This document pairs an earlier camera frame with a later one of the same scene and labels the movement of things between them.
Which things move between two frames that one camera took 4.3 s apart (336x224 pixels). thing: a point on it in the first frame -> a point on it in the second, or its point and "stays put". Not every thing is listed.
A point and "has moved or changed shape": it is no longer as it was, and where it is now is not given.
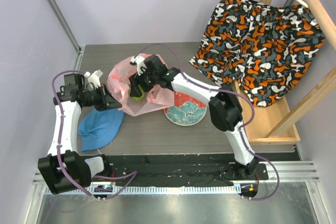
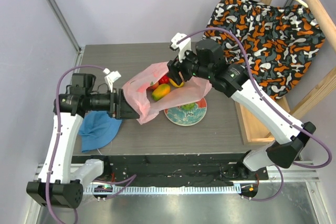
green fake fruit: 138,98 -> 189,107
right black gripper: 135,83 -> 174,68
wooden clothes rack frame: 279,124 stays put
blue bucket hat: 98,128 stays put
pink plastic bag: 117,82 has moved or changed shape
